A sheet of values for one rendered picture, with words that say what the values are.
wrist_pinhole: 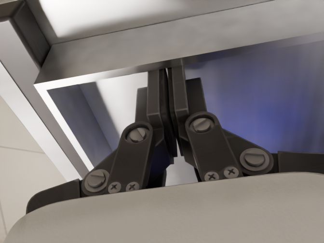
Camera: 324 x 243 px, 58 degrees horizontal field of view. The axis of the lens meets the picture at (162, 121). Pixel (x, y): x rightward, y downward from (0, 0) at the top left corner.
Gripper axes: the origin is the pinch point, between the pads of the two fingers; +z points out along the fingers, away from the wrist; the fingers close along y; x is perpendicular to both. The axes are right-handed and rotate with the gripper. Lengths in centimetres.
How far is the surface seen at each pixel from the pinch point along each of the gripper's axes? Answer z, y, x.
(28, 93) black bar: 2.3, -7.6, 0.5
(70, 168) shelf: 4.4, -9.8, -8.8
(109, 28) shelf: 4.3, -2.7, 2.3
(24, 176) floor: 93, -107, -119
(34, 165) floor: 93, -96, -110
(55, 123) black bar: 2.3, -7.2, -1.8
